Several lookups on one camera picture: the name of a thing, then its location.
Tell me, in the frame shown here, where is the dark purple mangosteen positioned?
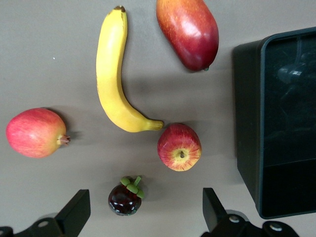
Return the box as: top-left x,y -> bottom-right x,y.
108,175 -> 145,216

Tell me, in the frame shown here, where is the yellow banana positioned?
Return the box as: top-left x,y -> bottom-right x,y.
96,5 -> 164,133

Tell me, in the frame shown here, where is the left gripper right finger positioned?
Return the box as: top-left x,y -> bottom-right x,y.
202,188 -> 262,237

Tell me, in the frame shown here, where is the red yellow apple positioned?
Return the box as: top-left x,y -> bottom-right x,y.
157,122 -> 202,172

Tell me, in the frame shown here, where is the black plastic box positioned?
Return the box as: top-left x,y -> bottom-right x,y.
233,26 -> 316,220

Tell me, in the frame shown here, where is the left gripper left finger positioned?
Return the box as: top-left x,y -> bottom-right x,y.
13,189 -> 91,237

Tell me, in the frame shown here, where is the red yellow mango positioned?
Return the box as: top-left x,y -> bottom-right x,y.
156,0 -> 220,72

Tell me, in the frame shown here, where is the pink red pomegranate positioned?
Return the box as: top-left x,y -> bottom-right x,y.
5,108 -> 72,159

